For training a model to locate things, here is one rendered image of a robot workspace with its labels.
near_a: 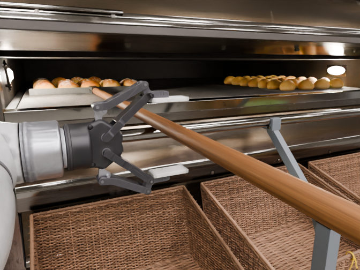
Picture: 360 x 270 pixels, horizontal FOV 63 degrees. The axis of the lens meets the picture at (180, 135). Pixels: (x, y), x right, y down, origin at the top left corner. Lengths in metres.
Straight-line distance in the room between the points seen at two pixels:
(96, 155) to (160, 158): 0.64
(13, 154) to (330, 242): 0.68
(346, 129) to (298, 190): 1.46
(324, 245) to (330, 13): 1.09
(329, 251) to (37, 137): 0.68
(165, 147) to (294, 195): 0.85
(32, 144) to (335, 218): 0.38
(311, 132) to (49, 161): 1.31
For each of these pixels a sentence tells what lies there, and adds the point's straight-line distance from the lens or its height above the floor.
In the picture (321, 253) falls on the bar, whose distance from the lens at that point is 0.83.
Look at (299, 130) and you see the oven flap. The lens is 1.51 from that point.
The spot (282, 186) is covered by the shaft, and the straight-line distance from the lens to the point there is 0.33.
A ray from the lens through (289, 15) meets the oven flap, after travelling 1.40.
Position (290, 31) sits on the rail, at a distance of 1.21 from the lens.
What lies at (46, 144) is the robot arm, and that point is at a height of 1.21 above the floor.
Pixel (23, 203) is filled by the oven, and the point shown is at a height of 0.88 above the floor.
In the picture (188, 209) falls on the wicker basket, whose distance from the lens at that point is 1.17.
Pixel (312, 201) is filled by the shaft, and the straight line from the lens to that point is 0.30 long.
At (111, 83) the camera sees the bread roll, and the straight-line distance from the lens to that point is 1.53.
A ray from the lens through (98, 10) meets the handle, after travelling 0.93.
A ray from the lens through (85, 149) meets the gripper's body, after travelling 0.46.
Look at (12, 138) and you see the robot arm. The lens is 0.46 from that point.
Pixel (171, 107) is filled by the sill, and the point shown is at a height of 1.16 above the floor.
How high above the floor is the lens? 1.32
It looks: 14 degrees down
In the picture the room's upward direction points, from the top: straight up
